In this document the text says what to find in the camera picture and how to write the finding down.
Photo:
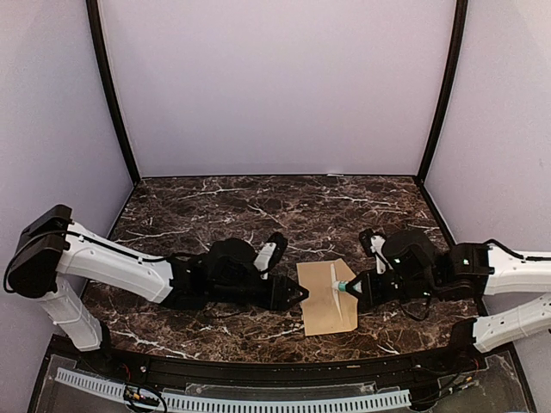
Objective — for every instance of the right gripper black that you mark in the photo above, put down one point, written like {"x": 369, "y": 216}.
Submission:
{"x": 371, "y": 295}

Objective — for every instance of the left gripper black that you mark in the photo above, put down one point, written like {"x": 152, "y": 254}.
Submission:
{"x": 276, "y": 297}

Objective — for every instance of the green white glue stick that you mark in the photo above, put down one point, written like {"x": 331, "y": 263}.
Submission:
{"x": 340, "y": 286}

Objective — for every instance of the cream decorated letter paper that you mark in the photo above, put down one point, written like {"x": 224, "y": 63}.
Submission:
{"x": 335, "y": 294}

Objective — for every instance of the brown paper envelope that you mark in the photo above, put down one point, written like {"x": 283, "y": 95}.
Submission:
{"x": 319, "y": 313}

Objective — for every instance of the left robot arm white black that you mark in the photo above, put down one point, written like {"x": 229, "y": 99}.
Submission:
{"x": 54, "y": 246}

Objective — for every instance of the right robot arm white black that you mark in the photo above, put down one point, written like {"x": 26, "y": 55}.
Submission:
{"x": 409, "y": 266}

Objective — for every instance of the white slotted cable duct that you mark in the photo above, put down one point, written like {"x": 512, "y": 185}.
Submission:
{"x": 211, "y": 398}

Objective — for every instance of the black front table rail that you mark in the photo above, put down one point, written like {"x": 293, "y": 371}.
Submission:
{"x": 408, "y": 369}

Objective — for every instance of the black frame post left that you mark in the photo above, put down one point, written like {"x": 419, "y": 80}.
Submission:
{"x": 108, "y": 86}

